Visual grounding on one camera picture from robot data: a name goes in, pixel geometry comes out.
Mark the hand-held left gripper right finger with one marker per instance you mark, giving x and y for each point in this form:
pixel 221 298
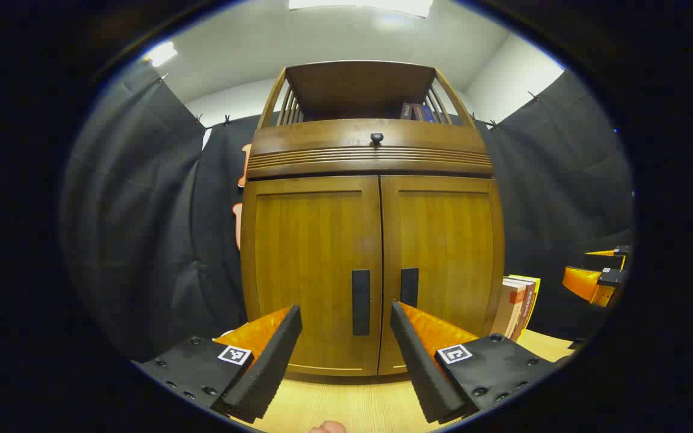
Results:
pixel 418 367

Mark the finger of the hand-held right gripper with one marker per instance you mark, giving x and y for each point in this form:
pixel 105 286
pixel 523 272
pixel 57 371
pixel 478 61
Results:
pixel 581 282
pixel 602 261

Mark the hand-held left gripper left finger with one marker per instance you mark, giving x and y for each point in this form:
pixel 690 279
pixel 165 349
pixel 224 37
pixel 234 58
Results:
pixel 268 367

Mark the wooden cabinet door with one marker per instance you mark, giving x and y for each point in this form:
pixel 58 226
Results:
pixel 310 252
pixel 449 240

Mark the wooden double-door shoe cabinet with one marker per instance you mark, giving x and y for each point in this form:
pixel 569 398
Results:
pixel 358 84

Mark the beige book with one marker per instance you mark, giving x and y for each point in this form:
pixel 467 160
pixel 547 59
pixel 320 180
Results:
pixel 505 307

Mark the blue shelf book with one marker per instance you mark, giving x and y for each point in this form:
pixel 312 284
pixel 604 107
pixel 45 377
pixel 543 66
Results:
pixel 430 114

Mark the wooden drawer black knob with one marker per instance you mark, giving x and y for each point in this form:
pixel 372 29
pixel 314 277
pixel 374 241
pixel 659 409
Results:
pixel 322 141

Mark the maroon shelf book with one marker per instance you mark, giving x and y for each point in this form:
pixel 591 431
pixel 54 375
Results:
pixel 418 112

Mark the dark brown shelf book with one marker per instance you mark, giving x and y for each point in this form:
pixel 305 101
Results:
pixel 405 111

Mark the ceiling light panel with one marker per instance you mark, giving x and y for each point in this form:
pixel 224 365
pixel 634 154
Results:
pixel 358 6
pixel 161 54

